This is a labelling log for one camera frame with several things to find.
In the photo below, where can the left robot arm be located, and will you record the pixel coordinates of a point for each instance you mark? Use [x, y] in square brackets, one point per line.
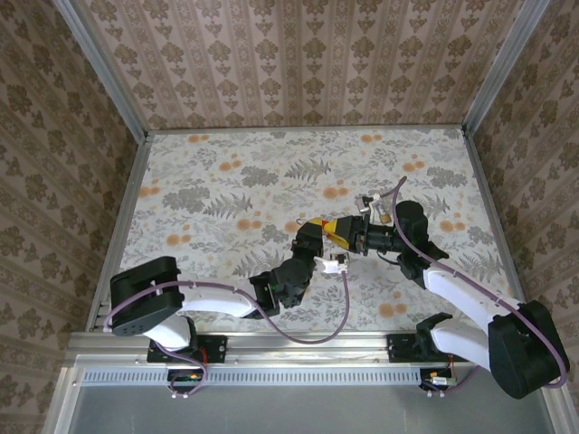
[212, 300]

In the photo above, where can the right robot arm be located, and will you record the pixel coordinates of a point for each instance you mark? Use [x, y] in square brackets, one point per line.
[470, 298]

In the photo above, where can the small electronics board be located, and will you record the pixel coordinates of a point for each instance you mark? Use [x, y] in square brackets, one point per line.
[441, 382]
[185, 377]

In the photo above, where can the grey metal panel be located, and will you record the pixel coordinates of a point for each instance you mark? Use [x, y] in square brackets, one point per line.
[294, 411]

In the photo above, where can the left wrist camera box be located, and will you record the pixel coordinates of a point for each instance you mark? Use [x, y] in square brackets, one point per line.
[332, 267]

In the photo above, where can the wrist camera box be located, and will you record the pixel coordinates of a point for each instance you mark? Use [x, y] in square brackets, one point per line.
[332, 267]
[368, 203]

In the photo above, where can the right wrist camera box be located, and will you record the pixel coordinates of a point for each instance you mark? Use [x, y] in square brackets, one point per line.
[368, 203]

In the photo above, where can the aluminium table end rail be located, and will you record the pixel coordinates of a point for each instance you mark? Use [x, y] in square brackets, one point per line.
[307, 130]

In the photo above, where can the long aluminium mounting rail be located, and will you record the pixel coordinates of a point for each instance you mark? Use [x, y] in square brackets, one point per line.
[307, 346]

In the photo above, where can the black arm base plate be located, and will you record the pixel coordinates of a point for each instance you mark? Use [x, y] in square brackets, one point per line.
[398, 348]
[217, 348]

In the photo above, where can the aluminium table side rail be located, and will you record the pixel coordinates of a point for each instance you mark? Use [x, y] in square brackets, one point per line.
[129, 199]
[486, 199]

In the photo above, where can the aluminium frame post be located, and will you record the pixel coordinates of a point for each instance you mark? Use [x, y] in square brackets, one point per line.
[502, 63]
[104, 72]

